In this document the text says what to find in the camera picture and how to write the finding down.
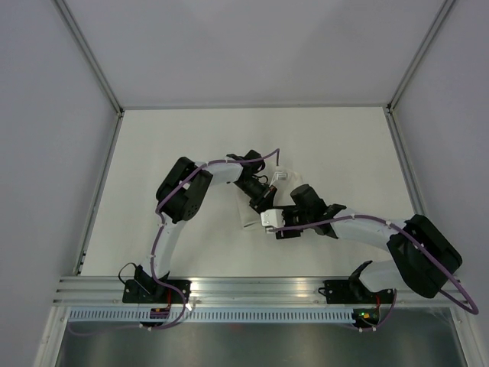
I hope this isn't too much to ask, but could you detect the white cloth napkin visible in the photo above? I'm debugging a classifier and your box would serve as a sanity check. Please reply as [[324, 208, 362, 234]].
[[234, 165, 303, 231]]

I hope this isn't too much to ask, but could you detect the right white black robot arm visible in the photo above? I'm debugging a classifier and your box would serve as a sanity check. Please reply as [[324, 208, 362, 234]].
[[273, 184, 462, 302]]

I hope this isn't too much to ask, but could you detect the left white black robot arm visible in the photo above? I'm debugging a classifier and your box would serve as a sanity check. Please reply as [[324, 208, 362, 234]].
[[134, 149, 280, 303]]

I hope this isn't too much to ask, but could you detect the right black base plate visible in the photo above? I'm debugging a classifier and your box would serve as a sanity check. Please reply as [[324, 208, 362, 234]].
[[318, 279, 393, 306]]

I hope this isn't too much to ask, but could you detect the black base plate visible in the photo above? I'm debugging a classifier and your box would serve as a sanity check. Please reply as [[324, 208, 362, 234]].
[[318, 279, 393, 306], [122, 279, 191, 304]]

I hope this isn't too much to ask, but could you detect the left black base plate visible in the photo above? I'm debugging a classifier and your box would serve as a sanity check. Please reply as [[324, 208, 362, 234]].
[[122, 279, 191, 304]]

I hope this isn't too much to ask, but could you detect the white slotted cable duct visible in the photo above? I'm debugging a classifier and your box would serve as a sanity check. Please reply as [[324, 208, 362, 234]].
[[68, 307, 354, 323]]

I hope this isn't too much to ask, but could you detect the aluminium front rail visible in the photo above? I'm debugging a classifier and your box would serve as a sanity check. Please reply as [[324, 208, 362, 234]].
[[53, 275, 469, 306]]

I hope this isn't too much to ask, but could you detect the right aluminium frame post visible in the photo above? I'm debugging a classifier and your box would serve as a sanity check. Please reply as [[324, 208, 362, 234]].
[[385, 0, 458, 115]]

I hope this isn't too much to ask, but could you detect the aluminium frame post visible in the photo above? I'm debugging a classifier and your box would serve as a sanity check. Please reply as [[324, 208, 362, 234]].
[[52, 0, 124, 116], [385, 0, 458, 115]]

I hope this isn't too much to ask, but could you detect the left aluminium frame post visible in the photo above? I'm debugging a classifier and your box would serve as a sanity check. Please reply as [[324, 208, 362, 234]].
[[52, 0, 124, 116]]

